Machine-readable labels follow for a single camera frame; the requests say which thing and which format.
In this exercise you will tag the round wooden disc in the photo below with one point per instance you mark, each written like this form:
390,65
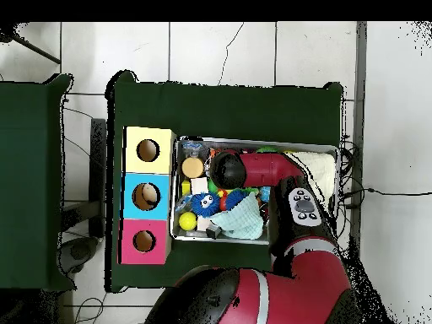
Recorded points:
192,167

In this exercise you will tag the blue fuzzy ball with eyes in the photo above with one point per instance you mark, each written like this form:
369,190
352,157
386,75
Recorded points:
204,204

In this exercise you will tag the clear mesh bin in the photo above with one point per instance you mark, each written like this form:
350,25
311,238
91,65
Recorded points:
177,233

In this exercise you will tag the cream waffle cloth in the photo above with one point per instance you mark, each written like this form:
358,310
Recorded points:
320,172

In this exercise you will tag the yellow block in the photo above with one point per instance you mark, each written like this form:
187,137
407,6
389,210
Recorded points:
185,187

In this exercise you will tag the wooden box with three holes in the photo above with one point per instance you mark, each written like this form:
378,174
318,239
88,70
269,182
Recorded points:
132,197

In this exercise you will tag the large green spiky ball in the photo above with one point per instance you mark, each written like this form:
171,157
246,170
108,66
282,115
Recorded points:
266,149

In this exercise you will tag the yellow ball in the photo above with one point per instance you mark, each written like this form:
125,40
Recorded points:
187,221

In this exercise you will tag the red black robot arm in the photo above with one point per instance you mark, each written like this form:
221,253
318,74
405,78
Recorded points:
297,270

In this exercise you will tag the mint green knit cloth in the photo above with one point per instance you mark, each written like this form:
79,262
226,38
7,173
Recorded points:
241,219

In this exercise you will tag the green cloth side table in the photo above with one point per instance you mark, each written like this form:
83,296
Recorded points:
30,182

